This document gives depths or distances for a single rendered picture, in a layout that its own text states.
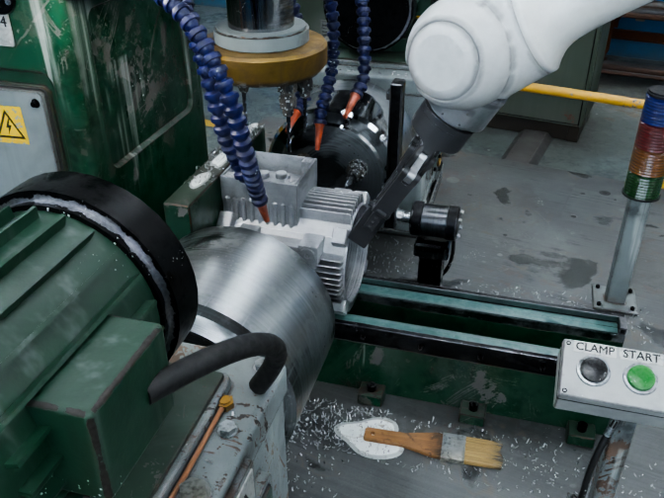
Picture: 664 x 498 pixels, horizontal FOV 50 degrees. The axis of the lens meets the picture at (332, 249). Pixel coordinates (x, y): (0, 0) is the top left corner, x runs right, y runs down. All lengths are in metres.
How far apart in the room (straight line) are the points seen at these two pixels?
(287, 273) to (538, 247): 0.86
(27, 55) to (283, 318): 0.46
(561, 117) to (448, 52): 3.62
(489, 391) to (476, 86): 0.60
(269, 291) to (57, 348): 0.37
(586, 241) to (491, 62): 1.04
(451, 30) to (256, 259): 0.35
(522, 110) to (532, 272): 2.84
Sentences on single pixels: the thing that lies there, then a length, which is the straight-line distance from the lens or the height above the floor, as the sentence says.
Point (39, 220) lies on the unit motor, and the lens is 0.55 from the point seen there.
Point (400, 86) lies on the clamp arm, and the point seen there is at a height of 1.25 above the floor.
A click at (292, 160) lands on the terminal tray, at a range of 1.12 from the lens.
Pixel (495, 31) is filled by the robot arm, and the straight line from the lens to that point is 0.67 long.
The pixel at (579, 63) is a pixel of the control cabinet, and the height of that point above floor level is 0.45.
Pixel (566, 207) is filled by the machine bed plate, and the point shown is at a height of 0.80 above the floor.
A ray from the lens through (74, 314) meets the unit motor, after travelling 0.49.
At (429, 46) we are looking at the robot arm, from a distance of 0.67.
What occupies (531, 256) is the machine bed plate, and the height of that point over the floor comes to 0.80.
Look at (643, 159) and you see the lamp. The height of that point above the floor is 1.11.
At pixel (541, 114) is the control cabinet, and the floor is 0.14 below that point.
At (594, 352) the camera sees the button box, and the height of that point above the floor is 1.08.
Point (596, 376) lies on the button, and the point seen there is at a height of 1.07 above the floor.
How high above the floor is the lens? 1.60
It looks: 31 degrees down
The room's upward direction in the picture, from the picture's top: straight up
